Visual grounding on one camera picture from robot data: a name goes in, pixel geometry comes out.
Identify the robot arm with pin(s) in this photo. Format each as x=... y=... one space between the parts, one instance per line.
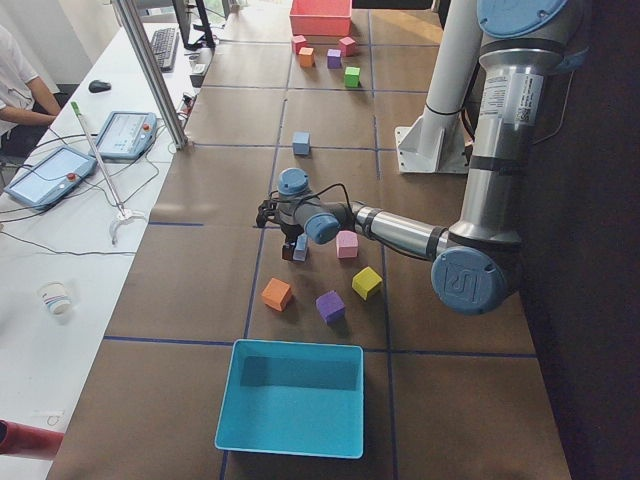
x=479 y=119

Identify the purple foam block left side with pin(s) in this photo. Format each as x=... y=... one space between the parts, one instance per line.
x=330 y=306

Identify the yellow foam block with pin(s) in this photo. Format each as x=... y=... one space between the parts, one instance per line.
x=366 y=283

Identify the red plastic bin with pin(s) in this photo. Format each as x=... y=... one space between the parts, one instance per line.
x=321 y=17

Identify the green foam block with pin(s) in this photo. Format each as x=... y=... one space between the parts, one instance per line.
x=352 y=77

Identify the red cylinder object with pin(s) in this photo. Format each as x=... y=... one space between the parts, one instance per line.
x=29 y=442

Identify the orange foam block left side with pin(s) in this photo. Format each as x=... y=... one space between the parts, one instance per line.
x=276 y=294

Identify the black monitor stand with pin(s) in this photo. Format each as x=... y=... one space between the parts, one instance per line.
x=194 y=25

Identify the orange foam block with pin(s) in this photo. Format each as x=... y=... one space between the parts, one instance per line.
x=276 y=294
x=306 y=57

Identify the crimson foam block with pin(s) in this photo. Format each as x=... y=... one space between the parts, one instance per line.
x=298 y=42
x=347 y=46

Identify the purple foam block right side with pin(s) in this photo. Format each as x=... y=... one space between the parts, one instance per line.
x=334 y=59

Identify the orange foam block right side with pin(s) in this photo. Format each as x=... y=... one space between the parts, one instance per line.
x=306 y=57

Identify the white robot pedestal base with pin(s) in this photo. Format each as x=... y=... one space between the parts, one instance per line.
x=435 y=142

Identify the green tipped white stick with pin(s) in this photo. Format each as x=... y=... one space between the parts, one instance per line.
x=124 y=215

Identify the black keyboard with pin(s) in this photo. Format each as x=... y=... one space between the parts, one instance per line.
x=164 y=44

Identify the aluminium frame post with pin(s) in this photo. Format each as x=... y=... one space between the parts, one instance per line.
x=167 y=98

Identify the teach pendant far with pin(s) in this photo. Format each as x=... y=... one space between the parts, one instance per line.
x=126 y=136

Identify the light blue foam block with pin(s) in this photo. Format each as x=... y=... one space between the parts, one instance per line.
x=301 y=248
x=301 y=143

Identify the teach pendant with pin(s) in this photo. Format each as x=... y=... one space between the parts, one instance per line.
x=52 y=178
x=126 y=136

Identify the purple foam block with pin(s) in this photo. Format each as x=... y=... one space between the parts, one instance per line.
x=334 y=59
x=330 y=306

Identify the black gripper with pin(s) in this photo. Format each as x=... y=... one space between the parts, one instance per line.
x=290 y=235

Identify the black computer mouse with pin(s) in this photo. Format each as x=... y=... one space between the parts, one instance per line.
x=98 y=86

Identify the seated person white shirt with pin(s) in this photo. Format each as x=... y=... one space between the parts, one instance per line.
x=28 y=107

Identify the teach pendant near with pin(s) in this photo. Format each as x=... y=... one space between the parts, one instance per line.
x=52 y=178

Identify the teal plastic bin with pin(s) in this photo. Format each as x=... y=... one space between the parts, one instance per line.
x=293 y=398

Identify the pink foam block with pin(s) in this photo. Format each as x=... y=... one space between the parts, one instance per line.
x=347 y=244

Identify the paper cup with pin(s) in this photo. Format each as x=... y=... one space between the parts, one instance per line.
x=55 y=298

